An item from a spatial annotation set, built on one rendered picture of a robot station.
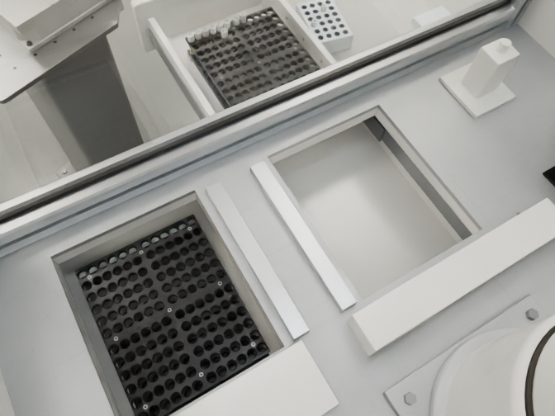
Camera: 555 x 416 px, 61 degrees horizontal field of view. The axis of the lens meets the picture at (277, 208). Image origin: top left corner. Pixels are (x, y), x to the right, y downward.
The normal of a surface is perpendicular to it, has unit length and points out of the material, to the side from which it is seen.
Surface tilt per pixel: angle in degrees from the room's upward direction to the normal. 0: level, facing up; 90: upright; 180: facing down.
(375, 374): 0
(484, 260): 0
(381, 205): 0
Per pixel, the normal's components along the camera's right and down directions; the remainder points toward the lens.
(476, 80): -0.86, 0.44
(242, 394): 0.05, -0.45
